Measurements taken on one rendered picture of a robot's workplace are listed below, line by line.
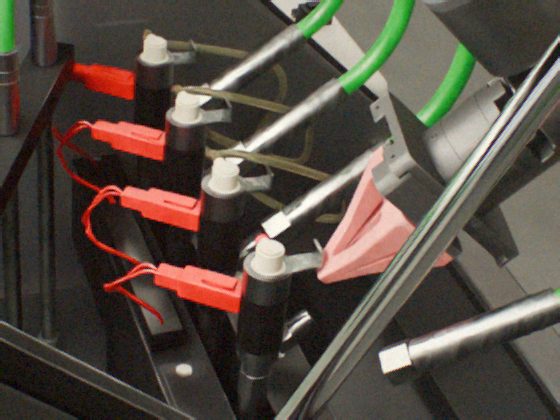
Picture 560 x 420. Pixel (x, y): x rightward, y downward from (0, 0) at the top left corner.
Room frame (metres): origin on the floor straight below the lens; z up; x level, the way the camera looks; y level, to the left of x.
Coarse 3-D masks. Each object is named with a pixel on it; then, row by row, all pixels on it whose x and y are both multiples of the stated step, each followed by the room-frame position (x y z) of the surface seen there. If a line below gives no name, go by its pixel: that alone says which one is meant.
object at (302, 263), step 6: (294, 258) 0.55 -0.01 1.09; (300, 258) 0.55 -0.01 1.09; (306, 258) 0.55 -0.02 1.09; (312, 258) 0.55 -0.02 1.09; (294, 264) 0.54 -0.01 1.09; (300, 264) 0.54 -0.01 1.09; (306, 264) 0.54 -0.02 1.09; (312, 264) 0.54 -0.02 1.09; (294, 270) 0.53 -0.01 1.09; (300, 270) 0.54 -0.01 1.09; (306, 270) 0.54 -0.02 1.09; (312, 270) 0.54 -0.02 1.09
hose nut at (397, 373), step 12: (384, 348) 0.47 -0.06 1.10; (396, 348) 0.46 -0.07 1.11; (408, 348) 0.46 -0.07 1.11; (384, 360) 0.46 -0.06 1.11; (396, 360) 0.45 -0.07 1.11; (408, 360) 0.45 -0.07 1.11; (384, 372) 0.45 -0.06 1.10; (396, 372) 0.45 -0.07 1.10; (408, 372) 0.45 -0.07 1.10; (420, 372) 0.46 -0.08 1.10; (396, 384) 0.45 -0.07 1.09
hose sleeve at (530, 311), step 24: (552, 288) 0.47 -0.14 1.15; (504, 312) 0.46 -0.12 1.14; (528, 312) 0.46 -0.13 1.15; (552, 312) 0.45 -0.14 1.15; (432, 336) 0.46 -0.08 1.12; (456, 336) 0.46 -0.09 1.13; (480, 336) 0.45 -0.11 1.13; (504, 336) 0.45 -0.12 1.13; (432, 360) 0.45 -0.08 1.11; (456, 360) 0.45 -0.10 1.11
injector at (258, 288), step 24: (288, 264) 0.54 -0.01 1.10; (264, 288) 0.52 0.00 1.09; (288, 288) 0.53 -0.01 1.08; (240, 312) 0.53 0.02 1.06; (264, 312) 0.52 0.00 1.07; (240, 336) 0.53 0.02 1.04; (264, 336) 0.52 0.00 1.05; (288, 336) 0.53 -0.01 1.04; (264, 360) 0.52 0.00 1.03; (240, 384) 0.53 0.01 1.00; (264, 384) 0.53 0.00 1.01; (240, 408) 0.53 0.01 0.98; (264, 408) 0.53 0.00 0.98
